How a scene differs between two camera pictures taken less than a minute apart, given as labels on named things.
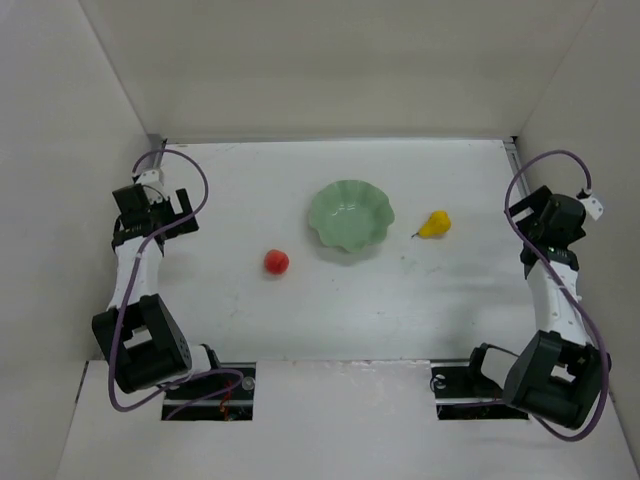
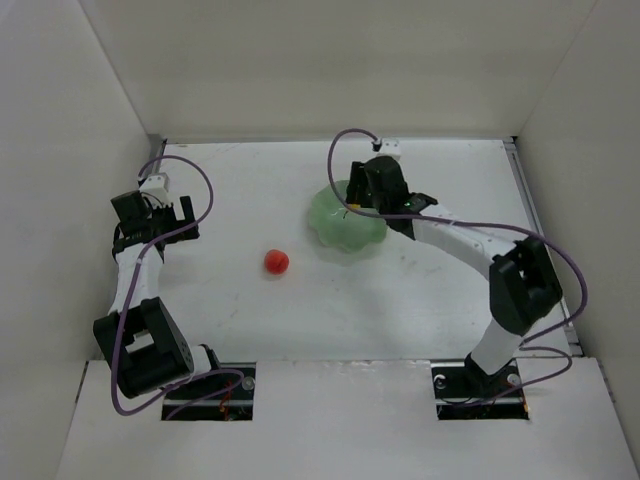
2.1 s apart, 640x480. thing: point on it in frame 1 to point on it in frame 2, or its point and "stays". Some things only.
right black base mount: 461,393 stays
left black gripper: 176,220 stays
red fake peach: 277,261 stays
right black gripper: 523,215 to 358,185
